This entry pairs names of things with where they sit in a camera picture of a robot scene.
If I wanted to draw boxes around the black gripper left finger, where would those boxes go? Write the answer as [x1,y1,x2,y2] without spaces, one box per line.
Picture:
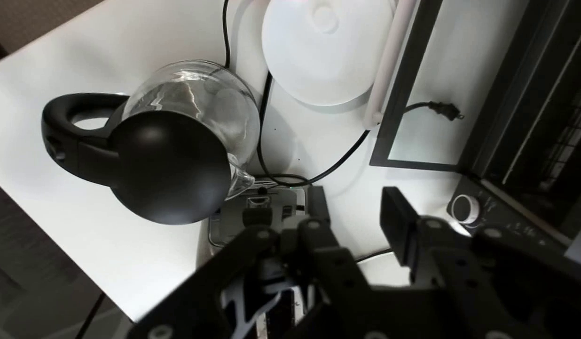
[299,186,390,296]

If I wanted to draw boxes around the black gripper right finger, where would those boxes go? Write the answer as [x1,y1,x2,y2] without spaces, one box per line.
[380,186,491,301]

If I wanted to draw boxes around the silver two-slot toaster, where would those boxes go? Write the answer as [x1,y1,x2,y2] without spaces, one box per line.
[204,185,392,339]

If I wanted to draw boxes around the black toaster oven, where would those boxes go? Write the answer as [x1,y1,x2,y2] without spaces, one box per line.
[371,0,581,256]

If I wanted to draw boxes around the glass electric kettle black handle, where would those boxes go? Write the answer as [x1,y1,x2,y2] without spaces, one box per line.
[42,60,260,224]

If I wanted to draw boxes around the black power cable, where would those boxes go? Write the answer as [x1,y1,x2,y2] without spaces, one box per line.
[220,0,465,190]

